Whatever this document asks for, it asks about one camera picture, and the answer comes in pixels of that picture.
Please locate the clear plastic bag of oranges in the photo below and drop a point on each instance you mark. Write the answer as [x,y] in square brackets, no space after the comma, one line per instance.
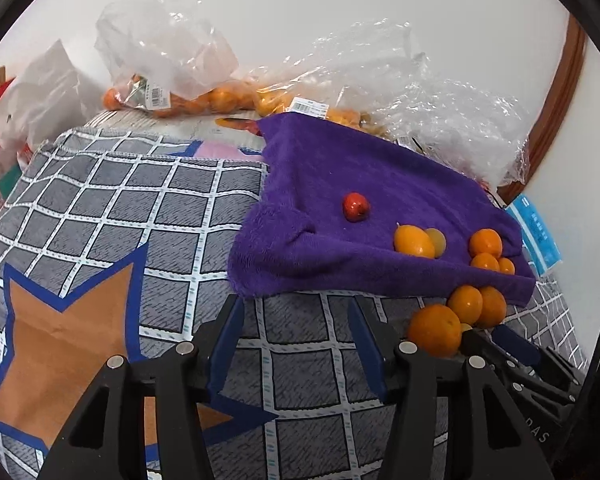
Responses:
[165,45]

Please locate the large orange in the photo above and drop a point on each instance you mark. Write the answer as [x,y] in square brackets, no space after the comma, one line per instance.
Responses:
[434,330]

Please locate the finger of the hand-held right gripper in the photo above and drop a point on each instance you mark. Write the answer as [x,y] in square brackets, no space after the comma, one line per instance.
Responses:
[520,377]
[517,345]

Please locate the checked star blanket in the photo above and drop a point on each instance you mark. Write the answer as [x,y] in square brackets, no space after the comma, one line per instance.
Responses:
[130,220]

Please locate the clear plastic bag of loquats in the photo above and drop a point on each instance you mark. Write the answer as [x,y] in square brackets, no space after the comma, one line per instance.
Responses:
[330,70]

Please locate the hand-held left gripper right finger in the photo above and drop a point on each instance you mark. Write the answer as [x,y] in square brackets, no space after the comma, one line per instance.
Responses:
[370,355]

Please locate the small red apple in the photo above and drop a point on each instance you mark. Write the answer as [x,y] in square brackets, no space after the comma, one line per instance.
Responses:
[356,206]

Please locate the printed grey carton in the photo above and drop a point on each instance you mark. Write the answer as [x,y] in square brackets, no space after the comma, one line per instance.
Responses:
[145,122]

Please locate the blue packet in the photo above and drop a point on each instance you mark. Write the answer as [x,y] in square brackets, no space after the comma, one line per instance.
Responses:
[537,235]

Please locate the white plastic bag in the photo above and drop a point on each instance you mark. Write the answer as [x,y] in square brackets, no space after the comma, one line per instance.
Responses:
[50,90]

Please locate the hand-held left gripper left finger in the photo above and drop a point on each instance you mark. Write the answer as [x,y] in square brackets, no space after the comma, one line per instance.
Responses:
[225,350]

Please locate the purple towel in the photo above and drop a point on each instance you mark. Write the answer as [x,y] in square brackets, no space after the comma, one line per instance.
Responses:
[330,175]

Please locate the small orange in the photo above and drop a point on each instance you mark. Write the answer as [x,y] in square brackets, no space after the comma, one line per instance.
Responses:
[484,263]
[414,241]
[506,266]
[465,302]
[485,242]
[494,306]

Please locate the brown wooden frame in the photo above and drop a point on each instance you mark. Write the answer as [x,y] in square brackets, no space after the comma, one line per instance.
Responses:
[562,95]

